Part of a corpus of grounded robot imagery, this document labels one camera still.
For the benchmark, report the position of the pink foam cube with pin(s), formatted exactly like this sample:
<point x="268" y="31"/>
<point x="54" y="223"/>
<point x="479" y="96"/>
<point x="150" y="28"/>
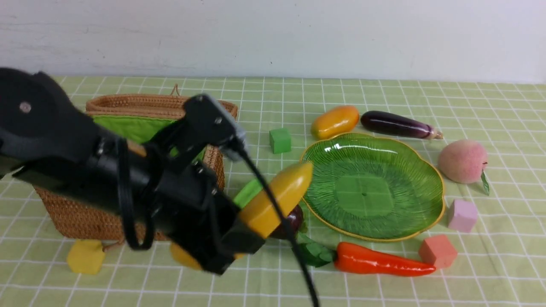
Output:
<point x="462" y="216"/>

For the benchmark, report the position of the yellow toy banana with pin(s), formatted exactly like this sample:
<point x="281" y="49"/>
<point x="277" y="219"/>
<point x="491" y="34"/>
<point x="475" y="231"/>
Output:
<point x="275" y="201"/>

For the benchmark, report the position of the wicker basket lid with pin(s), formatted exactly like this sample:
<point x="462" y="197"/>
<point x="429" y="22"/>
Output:
<point x="142" y="105"/>

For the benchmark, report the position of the orange toy carrot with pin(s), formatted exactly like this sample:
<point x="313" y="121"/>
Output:
<point x="355" y="259"/>

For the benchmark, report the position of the orange yellow toy mango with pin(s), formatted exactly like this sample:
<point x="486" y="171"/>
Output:
<point x="341" y="119"/>

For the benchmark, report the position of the green foam cube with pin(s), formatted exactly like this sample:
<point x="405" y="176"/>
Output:
<point x="280" y="141"/>

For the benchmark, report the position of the green toy bitter gourd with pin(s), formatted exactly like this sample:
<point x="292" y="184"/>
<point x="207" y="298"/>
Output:
<point x="247" y="193"/>

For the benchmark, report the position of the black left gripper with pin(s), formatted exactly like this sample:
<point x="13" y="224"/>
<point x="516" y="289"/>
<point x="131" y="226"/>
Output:
<point x="203" y="223"/>

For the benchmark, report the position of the brown wicker basket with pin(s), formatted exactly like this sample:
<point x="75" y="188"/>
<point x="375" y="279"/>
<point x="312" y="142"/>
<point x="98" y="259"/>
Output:
<point x="78" y="221"/>

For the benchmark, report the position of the pink toy peach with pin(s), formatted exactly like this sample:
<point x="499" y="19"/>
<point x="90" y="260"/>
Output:
<point x="464" y="161"/>

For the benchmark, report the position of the green leaf-shaped plate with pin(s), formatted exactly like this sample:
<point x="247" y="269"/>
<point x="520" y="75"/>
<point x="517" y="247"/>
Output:
<point x="370" y="188"/>

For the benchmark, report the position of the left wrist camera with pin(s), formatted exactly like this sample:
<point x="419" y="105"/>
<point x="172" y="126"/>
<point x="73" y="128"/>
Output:
<point x="206" y="122"/>

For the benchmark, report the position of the yellow foam cube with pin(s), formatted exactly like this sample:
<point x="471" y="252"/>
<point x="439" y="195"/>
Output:
<point x="86" y="257"/>

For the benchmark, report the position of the dark purple toy mangosteen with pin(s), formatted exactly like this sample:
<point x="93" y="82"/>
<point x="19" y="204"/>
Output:
<point x="295" y="219"/>

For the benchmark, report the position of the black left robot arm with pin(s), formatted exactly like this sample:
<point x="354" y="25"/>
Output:
<point x="156" y="186"/>

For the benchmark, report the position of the purple toy eggplant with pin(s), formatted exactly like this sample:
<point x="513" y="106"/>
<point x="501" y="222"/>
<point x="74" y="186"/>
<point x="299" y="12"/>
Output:
<point x="395" y="125"/>

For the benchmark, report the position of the red foam cube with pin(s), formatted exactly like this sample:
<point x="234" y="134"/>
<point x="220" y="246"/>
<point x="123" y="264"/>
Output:
<point x="438" y="251"/>

